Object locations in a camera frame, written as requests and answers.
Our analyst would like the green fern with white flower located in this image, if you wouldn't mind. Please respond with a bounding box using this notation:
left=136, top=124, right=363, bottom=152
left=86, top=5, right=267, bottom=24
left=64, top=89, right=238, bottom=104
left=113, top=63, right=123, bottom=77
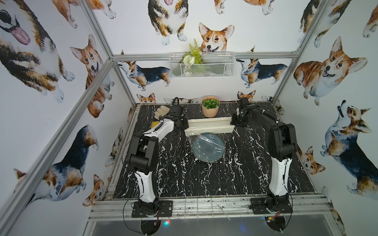
left=180, top=39, right=204, bottom=77

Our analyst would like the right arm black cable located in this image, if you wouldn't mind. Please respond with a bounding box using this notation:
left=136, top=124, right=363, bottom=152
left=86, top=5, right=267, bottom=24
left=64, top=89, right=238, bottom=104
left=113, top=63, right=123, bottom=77
left=265, top=191, right=296, bottom=232

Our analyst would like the white wire wall basket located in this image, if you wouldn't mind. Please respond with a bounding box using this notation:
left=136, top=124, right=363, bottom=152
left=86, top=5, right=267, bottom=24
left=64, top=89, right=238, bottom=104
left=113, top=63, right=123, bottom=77
left=169, top=52, right=236, bottom=78

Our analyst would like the cream plastic wrap dispenser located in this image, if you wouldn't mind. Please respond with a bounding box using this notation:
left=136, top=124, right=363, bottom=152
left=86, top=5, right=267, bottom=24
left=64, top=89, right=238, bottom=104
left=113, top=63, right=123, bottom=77
left=185, top=117, right=235, bottom=136

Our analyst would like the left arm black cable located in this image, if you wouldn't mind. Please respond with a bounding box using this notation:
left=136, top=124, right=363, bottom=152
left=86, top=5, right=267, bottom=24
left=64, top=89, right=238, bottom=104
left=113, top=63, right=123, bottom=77
left=120, top=96, right=181, bottom=236

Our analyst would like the pink pot with succulent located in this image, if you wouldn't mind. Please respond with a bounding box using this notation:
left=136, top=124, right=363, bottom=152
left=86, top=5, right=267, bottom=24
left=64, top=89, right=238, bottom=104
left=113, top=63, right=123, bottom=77
left=201, top=96, right=220, bottom=118

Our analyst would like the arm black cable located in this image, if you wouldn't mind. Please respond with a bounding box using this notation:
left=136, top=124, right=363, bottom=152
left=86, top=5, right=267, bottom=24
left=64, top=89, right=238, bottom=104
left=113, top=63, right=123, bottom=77
left=265, top=191, right=296, bottom=232
left=120, top=96, right=181, bottom=236

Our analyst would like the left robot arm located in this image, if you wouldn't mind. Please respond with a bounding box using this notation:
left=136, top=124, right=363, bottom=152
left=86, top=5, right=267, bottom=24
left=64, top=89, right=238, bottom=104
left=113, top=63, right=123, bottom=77
left=127, top=104, right=189, bottom=205

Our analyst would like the beige work glove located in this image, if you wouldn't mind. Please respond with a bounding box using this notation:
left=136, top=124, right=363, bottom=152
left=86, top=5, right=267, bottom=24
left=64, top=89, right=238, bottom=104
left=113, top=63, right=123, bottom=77
left=154, top=105, right=170, bottom=120

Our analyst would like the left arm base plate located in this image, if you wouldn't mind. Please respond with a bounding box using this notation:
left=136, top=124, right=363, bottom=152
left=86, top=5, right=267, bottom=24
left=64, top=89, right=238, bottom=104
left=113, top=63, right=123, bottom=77
left=132, top=199, right=173, bottom=218

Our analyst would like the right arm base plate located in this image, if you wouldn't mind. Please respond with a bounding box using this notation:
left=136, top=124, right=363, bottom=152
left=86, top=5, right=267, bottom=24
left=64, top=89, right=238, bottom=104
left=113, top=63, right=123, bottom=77
left=249, top=196, right=293, bottom=215

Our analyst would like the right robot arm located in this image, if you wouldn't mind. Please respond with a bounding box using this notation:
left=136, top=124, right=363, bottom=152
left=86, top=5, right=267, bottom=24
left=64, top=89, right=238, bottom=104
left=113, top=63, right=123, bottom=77
left=231, top=97, right=298, bottom=207

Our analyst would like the yellow spatula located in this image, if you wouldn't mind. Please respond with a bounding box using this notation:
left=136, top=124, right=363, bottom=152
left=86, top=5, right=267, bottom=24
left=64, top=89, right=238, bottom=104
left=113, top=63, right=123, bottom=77
left=151, top=121, right=160, bottom=129

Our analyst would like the blue-grey ceramic plate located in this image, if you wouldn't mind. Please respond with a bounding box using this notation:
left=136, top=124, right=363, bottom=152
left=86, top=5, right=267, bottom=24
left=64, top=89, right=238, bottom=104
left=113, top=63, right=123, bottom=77
left=192, top=132, right=226, bottom=163

